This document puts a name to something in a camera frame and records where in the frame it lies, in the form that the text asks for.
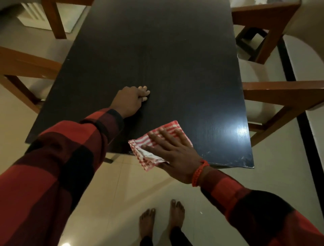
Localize person's left hand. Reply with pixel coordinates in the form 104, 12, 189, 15
110, 86, 150, 119

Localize person's right hand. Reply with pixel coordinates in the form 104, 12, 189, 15
141, 128, 209, 185

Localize red white striped cloth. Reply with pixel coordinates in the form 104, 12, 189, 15
128, 120, 193, 172

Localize person's left forearm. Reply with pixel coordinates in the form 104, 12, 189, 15
0, 108, 125, 246

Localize person's right forearm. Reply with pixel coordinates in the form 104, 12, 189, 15
199, 168, 324, 246

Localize person's right foot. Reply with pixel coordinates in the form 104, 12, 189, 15
168, 199, 185, 230

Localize person's foot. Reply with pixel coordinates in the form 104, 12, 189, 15
168, 199, 185, 230
139, 208, 156, 240

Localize person's left foot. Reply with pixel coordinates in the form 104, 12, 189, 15
139, 208, 156, 240

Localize black trousers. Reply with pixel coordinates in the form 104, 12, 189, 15
140, 226, 193, 246

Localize wooden chair with beige cushion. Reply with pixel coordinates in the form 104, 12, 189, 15
231, 0, 302, 64
0, 46, 63, 114
40, 0, 95, 40
238, 58, 324, 148

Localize white ribbed cabinet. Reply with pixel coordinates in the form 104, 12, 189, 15
17, 2, 87, 34

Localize red braided bracelet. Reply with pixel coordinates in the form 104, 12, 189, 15
191, 160, 210, 188

